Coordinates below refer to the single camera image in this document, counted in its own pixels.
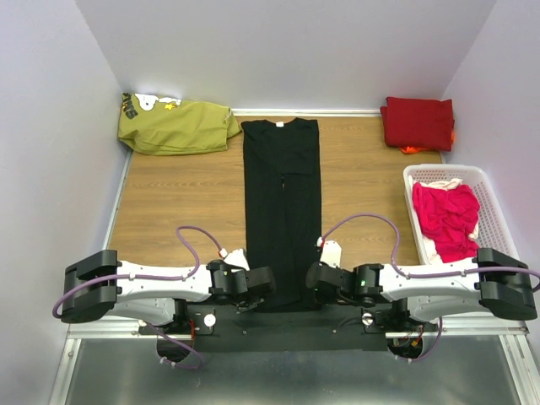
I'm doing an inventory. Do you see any black floral t-shirt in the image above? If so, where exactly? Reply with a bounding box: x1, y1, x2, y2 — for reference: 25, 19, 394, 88
241, 118, 321, 312

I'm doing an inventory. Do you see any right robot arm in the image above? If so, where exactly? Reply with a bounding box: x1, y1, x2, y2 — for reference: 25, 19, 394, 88
306, 248, 539, 332

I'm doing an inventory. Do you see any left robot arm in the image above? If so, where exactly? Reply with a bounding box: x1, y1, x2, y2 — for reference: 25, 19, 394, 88
53, 249, 276, 333

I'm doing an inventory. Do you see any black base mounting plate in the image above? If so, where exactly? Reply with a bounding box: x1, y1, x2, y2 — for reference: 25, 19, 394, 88
138, 300, 440, 354

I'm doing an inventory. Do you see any pink t-shirt in basket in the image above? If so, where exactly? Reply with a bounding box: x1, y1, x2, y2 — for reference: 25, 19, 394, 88
411, 181, 481, 263

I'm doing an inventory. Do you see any orange folded t-shirt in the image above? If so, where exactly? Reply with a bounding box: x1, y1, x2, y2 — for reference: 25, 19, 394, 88
398, 130, 456, 154

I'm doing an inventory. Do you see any white plastic basket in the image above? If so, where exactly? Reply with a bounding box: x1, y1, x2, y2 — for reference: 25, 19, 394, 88
402, 164, 519, 264

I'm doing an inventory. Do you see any red folded t-shirt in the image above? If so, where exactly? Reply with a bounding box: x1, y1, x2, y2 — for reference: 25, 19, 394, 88
380, 97, 455, 151

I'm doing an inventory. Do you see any olive green folded t-shirt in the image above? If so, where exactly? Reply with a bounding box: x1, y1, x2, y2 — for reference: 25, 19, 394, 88
117, 93, 241, 156

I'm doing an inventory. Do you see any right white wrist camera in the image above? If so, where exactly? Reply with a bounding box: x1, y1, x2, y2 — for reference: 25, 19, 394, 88
316, 237, 342, 268

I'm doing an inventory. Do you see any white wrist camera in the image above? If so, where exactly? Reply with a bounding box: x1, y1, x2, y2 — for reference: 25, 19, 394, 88
316, 237, 342, 268
219, 248, 250, 271

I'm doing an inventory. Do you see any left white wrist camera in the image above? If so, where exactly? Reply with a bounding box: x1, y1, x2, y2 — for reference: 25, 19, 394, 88
219, 248, 250, 271

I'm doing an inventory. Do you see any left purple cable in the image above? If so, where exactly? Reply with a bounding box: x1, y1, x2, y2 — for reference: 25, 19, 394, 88
51, 225, 224, 371

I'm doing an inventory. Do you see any aluminium frame rail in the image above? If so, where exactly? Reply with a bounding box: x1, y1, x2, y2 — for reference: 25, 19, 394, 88
51, 315, 539, 404

